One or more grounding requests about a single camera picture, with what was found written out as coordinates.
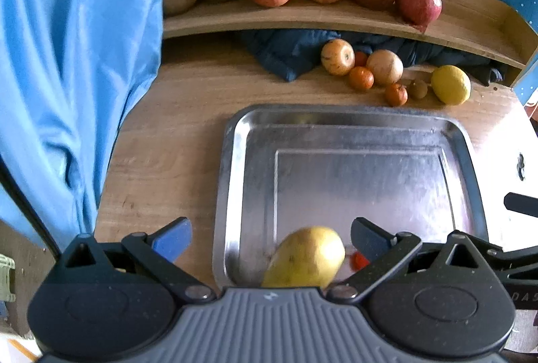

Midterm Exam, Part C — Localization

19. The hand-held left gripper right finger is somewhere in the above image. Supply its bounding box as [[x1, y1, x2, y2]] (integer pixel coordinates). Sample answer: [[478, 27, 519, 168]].
[[327, 217, 504, 301]]

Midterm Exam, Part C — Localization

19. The small brown kiwi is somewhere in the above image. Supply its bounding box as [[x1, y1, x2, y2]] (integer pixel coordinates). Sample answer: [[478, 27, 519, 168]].
[[409, 79, 428, 100]]

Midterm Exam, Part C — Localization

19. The light blue cloth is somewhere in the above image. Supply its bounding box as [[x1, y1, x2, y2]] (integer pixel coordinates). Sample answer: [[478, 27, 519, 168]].
[[0, 0, 164, 252]]

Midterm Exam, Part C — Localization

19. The dark blue cloth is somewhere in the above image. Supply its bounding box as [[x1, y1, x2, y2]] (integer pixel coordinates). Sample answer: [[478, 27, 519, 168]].
[[235, 29, 503, 85]]

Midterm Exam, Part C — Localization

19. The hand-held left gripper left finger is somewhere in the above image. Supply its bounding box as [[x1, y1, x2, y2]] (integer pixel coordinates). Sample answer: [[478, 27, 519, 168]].
[[59, 217, 218, 301]]

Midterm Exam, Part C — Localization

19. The yellow lemon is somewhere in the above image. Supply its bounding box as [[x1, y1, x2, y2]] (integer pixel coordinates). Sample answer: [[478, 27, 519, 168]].
[[431, 65, 471, 106]]

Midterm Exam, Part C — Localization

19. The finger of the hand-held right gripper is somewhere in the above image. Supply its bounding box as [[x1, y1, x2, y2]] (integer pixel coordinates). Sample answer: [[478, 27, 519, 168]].
[[503, 192, 538, 217], [494, 249, 538, 284]]

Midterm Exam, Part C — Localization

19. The pale round pear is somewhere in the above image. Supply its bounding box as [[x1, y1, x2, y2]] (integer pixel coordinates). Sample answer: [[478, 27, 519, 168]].
[[366, 49, 404, 85]]

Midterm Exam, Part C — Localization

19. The wooden shelf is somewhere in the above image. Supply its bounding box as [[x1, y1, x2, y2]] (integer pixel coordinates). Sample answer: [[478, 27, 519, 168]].
[[162, 0, 528, 69]]

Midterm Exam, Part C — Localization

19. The pale green crate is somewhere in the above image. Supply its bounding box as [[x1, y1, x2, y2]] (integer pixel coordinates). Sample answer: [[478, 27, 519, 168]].
[[0, 256, 16, 302]]

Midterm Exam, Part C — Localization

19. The metal tray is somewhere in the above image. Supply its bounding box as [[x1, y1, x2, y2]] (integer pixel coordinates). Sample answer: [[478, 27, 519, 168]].
[[212, 104, 489, 290]]

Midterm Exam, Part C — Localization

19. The small yellow-red apple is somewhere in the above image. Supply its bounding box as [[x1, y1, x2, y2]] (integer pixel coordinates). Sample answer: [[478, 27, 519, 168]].
[[321, 39, 356, 76]]

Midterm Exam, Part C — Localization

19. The yellow-green mango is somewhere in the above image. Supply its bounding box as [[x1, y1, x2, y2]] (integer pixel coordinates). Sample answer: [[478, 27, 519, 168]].
[[261, 226, 346, 289]]

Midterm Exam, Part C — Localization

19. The black frame bar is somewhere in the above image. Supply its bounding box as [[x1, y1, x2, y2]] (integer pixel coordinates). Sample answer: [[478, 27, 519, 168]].
[[0, 161, 62, 258]]

